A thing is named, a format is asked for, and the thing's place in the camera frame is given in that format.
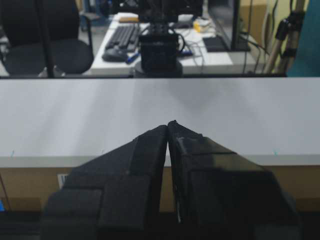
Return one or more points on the yellow small object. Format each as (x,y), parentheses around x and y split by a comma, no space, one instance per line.
(197,27)

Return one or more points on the black computer mouse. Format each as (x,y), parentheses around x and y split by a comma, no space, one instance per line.
(115,55)

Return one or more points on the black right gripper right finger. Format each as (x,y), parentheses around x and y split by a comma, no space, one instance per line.
(221,195)

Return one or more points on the white desk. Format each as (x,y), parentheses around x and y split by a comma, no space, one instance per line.
(201,62)

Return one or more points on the wooden tripod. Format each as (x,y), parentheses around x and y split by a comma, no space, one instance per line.
(285,46)

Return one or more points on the white base board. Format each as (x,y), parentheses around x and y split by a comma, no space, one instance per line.
(66,122)

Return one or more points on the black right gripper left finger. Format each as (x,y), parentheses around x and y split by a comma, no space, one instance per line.
(115,196)

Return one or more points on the black keyboard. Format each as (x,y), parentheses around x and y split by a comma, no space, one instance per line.
(125,38)

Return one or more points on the black monitor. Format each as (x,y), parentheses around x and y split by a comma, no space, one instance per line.
(225,15)

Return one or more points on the black office chair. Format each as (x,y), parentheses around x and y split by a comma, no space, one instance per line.
(43,35)

